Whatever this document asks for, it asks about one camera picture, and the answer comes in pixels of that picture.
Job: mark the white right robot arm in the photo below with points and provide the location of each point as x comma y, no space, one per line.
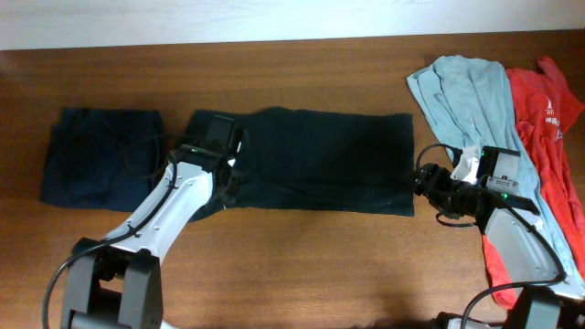
486,190

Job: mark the folded navy blue shirt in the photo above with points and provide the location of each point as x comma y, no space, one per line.
102,159

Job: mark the light blue shirt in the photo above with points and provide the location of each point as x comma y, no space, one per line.
467,102

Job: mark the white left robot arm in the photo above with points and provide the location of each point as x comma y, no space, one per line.
116,282

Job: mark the red shirt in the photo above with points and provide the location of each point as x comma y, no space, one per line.
544,109

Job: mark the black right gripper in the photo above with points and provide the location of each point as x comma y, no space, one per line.
430,183

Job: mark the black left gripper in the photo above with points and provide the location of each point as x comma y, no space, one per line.
222,194

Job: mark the dark green shirt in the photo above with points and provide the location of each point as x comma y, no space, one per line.
322,161

